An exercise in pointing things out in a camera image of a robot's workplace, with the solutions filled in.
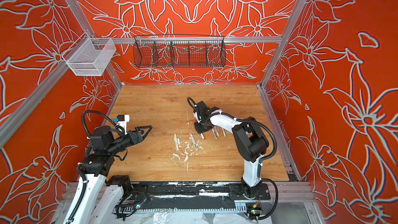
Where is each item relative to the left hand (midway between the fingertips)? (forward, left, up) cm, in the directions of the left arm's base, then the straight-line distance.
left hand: (147, 129), depth 71 cm
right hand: (+12, -23, -19) cm, 32 cm away
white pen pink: (+2, -22, -21) cm, 31 cm away
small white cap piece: (-3, -11, -22) cm, 25 cm away
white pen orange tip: (+4, -11, -22) cm, 25 cm away
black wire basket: (+54, -9, +8) cm, 55 cm away
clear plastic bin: (+41, +44, +10) cm, 62 cm away
